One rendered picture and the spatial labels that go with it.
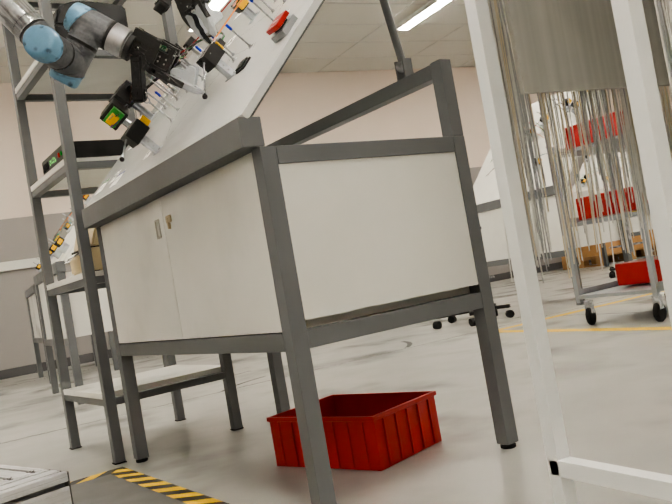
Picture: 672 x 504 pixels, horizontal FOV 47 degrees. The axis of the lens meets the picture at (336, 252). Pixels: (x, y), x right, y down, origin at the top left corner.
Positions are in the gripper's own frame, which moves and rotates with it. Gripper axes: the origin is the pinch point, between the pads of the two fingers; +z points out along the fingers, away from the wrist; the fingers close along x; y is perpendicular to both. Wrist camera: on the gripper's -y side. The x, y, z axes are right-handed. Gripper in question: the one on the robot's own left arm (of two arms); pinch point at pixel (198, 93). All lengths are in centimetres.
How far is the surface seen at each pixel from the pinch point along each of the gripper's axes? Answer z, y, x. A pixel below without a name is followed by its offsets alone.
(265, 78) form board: 14.9, 13.7, -23.0
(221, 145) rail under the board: 13.0, -3.4, -24.8
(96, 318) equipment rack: -6, -93, 49
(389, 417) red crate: 81, -48, -14
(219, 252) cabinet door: 22.9, -29.0, -15.5
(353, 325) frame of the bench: 57, -24, -33
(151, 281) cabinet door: 8, -59, 19
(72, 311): -47, -197, 240
